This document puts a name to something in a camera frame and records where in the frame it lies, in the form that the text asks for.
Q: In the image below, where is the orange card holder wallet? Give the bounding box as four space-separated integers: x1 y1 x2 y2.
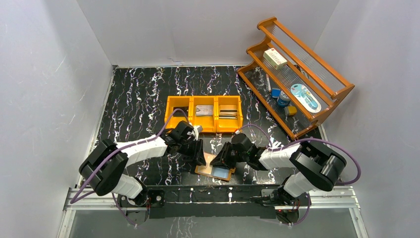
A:
210 167 236 181

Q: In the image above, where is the orange patterned credit card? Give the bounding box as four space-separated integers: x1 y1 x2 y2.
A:
195 152 215 177

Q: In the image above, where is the silver card stack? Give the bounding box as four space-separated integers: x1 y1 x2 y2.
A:
195 105 213 117

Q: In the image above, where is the orange three-compartment bin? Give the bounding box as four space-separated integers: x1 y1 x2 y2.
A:
164 96 243 133

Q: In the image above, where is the orange card stack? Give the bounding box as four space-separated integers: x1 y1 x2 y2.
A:
218 105 238 119

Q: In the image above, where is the blue packaged cutter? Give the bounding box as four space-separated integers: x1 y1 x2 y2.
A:
291 84 322 114

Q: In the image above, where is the orange wooden shelf rack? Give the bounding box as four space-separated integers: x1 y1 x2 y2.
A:
237 17 355 139

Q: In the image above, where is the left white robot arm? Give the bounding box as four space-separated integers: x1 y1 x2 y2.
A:
79 120 206 205

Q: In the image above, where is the black card in bin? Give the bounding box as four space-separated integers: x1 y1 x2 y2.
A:
174 107 189 117

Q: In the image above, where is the silver binder clip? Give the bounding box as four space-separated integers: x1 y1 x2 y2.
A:
271 141 283 149

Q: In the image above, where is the yellow grey sharpener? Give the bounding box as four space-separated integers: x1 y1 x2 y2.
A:
284 106 297 117

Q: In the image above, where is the blue eraser block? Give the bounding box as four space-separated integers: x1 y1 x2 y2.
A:
270 88 281 99

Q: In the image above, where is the white pen marker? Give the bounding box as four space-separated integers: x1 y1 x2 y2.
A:
265 74 271 92

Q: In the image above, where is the white red box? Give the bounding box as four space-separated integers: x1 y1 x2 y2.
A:
263 48 288 70

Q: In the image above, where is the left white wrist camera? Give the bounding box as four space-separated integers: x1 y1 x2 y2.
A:
193 125 203 136

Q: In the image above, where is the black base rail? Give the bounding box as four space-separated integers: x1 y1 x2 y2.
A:
117 184 306 223

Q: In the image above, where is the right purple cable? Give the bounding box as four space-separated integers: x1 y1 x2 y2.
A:
234 123 362 227

